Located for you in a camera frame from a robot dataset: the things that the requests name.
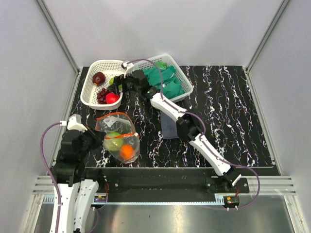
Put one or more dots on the left connector box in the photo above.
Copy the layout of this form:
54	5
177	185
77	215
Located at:
100	198

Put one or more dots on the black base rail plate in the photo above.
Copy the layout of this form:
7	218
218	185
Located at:
150	185

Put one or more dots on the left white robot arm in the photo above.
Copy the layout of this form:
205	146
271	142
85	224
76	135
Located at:
75	185

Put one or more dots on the red fake peach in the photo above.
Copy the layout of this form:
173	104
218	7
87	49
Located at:
111	98

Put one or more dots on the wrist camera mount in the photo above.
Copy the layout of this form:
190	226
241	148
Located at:
74	123
128	67

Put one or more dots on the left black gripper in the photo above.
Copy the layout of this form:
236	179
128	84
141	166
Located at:
98	136

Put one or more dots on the white rectangular plastic basket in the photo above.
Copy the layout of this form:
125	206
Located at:
149	63

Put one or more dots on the connector box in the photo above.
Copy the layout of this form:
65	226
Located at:
100	198
231	201

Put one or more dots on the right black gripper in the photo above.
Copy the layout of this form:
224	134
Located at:
118	81

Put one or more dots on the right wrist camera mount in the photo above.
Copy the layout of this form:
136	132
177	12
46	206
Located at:
128	67

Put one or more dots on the green cloth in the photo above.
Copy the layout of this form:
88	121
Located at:
171	86

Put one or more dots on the purple fake grapes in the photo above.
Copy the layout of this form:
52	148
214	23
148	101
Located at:
101	96

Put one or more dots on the clear zip top bag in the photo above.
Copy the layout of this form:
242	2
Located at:
120	122

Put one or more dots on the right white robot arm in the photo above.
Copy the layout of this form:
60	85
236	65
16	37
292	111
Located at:
190	128

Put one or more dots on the dark red fake apple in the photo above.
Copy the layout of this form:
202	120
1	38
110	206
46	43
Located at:
98	78

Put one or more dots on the pale green fake cabbage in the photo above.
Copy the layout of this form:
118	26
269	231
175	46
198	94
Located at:
112	142

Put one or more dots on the grey folded towel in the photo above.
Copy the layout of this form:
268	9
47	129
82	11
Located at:
168	127

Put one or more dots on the orange fake fruit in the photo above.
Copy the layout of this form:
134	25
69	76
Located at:
127	152

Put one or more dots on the right connector box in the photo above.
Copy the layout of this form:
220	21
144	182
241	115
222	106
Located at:
231	201

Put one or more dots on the white oval perforated basket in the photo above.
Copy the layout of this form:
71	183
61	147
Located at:
110	69

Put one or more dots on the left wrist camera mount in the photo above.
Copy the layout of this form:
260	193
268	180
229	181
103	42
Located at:
74	123

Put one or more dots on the black marble pattern mat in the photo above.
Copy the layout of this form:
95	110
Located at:
222	98

